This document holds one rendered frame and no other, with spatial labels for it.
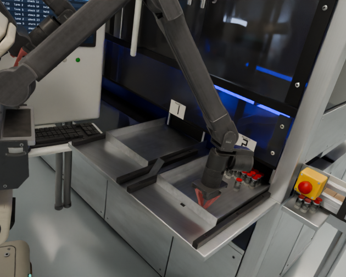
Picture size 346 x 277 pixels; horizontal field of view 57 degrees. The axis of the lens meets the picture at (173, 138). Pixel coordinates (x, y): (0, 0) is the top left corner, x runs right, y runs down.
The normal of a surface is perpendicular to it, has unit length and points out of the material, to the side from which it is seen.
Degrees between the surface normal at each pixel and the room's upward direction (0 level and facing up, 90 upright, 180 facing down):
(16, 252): 0
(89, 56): 90
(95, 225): 0
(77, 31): 81
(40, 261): 0
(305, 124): 90
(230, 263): 90
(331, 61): 90
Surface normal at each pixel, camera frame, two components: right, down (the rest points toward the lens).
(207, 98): 0.21, 0.32
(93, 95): 0.57, 0.46
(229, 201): 0.16, -0.88
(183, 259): -0.69, 0.22
